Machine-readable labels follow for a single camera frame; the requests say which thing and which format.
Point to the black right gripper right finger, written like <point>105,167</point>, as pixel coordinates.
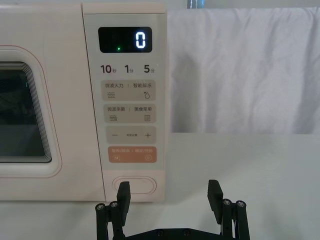
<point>215,200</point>

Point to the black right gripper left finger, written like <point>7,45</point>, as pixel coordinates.
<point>123,200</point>

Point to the white curtain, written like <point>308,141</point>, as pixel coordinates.
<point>250,75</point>

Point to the cream oven control panel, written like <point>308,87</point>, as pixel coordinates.
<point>93,62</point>

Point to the cream microwave oven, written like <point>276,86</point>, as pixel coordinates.
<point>62,37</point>

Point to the grey striped post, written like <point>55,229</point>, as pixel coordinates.
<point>196,3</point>

